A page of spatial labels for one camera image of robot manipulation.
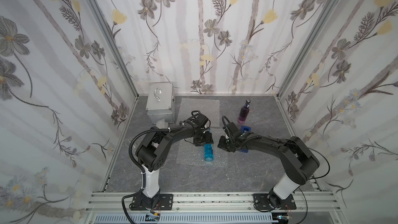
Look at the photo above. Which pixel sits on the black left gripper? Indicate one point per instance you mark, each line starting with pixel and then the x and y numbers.
pixel 202 138

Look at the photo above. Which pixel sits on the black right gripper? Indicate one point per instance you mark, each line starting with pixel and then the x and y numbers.
pixel 229 143

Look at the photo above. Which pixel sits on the blue glass bottle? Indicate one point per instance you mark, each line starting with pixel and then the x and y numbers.
pixel 208 149

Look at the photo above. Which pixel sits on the blue tape dispenser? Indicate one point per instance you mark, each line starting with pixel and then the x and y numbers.
pixel 246 131

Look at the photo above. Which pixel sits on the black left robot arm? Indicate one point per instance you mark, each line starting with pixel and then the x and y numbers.
pixel 149 149

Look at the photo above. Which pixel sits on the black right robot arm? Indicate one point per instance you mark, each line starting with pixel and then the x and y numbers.
pixel 297 159

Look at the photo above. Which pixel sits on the bubble wrap sheet stack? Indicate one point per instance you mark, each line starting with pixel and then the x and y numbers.
pixel 209 108

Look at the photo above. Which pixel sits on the purple glass bottle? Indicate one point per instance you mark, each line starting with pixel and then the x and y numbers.
pixel 244 111

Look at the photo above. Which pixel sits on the silver metal first-aid case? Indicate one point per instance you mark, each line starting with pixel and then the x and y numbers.
pixel 161 102

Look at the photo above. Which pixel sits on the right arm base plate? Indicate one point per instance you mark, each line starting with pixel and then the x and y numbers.
pixel 270 201

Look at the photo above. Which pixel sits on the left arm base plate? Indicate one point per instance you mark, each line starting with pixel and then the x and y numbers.
pixel 152 202

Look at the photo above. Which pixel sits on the aluminium frame rail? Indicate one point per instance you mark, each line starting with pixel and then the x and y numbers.
pixel 184 202

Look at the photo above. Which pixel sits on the white slotted cable duct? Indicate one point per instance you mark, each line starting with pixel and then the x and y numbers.
pixel 204 218

